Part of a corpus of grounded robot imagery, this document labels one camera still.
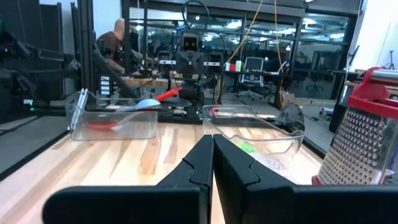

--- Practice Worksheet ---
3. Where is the black nylon spoon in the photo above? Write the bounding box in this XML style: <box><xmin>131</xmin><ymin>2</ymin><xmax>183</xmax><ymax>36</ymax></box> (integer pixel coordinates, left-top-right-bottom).
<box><xmin>164</xmin><ymin>96</ymin><xmax>193</xmax><ymax>109</ymax></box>

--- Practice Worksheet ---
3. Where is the grey office chair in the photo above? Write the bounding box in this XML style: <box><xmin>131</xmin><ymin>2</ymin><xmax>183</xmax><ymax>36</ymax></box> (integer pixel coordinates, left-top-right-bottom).
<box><xmin>238</xmin><ymin>56</ymin><xmax>270</xmax><ymax>100</ymax></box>

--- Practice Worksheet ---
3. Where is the black mesh chair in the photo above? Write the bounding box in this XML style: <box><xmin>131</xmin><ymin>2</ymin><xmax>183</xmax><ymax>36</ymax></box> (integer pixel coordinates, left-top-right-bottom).
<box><xmin>277</xmin><ymin>101</ymin><xmax>306</xmax><ymax>132</ymax></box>

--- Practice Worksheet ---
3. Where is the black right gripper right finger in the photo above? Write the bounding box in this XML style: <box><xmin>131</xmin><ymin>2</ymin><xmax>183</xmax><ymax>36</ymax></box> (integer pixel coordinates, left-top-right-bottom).
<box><xmin>213</xmin><ymin>134</ymin><xmax>398</xmax><ymax>224</ymax></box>

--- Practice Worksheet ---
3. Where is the green mini spatula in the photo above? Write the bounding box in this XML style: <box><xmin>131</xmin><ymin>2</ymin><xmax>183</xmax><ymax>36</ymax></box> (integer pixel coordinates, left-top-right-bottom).
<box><xmin>235</xmin><ymin>141</ymin><xmax>259</xmax><ymax>156</ymax></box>

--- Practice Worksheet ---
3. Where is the clear plastic bin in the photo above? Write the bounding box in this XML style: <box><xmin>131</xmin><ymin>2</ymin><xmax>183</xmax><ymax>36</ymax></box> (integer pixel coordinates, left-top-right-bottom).
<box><xmin>201</xmin><ymin>103</ymin><xmax>306</xmax><ymax>185</ymax></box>
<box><xmin>64</xmin><ymin>88</ymin><xmax>159</xmax><ymax>141</ymax></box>

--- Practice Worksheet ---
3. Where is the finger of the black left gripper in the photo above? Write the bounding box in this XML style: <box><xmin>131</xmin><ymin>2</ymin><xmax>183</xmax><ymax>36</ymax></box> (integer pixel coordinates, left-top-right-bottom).
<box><xmin>189</xmin><ymin>78</ymin><xmax>201</xmax><ymax>103</ymax></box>
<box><xmin>180</xmin><ymin>78</ymin><xmax>191</xmax><ymax>103</ymax></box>

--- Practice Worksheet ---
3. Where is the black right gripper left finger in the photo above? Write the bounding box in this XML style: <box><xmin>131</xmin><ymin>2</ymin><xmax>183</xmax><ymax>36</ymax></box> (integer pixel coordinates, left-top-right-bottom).
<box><xmin>42</xmin><ymin>134</ymin><xmax>215</xmax><ymax>224</ymax></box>

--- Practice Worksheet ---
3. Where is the cardboard box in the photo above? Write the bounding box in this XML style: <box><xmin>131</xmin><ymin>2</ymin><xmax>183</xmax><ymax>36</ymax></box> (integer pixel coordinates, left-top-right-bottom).
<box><xmin>277</xmin><ymin>90</ymin><xmax>296</xmax><ymax>109</ymax></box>

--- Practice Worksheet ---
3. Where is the red steel box grater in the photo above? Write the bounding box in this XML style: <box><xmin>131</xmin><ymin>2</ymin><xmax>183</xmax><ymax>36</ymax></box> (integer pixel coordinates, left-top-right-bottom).
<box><xmin>311</xmin><ymin>66</ymin><xmax>398</xmax><ymax>187</ymax></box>

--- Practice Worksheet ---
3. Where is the black equipment rack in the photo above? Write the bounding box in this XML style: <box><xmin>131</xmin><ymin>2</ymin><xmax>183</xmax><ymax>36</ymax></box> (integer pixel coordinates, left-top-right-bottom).
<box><xmin>0</xmin><ymin>0</ymin><xmax>77</xmax><ymax>108</ymax></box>

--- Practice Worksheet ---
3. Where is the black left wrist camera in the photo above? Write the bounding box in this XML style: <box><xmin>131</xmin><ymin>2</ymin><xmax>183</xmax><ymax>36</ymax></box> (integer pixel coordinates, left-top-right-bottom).
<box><xmin>181</xmin><ymin>33</ymin><xmax>200</xmax><ymax>52</ymax></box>

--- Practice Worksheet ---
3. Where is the grey silicone spoon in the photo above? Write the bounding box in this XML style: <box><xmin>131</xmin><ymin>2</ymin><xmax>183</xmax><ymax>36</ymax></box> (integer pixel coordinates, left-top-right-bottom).
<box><xmin>115</xmin><ymin>98</ymin><xmax>162</xmax><ymax>114</ymax></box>

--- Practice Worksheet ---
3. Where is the red silicone spatula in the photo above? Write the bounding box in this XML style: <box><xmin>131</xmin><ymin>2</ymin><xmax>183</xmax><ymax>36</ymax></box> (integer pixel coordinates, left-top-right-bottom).
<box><xmin>86</xmin><ymin>87</ymin><xmax>183</xmax><ymax>131</ymax></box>

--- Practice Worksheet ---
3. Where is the person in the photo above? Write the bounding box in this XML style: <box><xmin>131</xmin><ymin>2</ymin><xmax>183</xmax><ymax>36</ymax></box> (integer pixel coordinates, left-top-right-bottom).
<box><xmin>95</xmin><ymin>17</ymin><xmax>147</xmax><ymax>75</ymax></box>

